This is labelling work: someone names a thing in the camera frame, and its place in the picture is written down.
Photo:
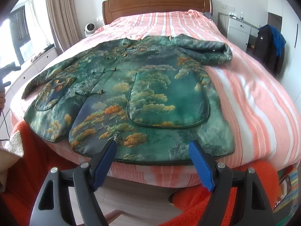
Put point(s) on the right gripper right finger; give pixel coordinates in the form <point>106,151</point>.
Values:
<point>251,205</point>

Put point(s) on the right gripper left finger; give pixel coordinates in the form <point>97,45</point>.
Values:
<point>53,205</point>

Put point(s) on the green patterned silk jacket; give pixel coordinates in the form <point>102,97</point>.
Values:
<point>151,96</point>

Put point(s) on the left hand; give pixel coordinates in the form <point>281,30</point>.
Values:
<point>2,101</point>

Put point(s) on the white window cabinet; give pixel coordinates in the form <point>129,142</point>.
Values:
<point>18,79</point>

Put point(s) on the pink striped bed sheet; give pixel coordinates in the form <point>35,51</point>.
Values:
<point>264,120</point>

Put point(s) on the beige curtain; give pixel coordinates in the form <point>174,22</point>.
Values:
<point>63,20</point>

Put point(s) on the white wardrobe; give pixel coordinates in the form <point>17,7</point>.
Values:
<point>290,73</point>

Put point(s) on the black jacket on chair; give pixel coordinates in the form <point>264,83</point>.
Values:
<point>264,52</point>

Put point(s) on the wooden headboard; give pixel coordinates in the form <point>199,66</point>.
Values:
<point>114,9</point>

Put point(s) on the blue garment on chair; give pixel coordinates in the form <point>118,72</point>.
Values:
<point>278,39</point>

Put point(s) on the white desk with drawers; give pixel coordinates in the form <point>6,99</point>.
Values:
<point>240,33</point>

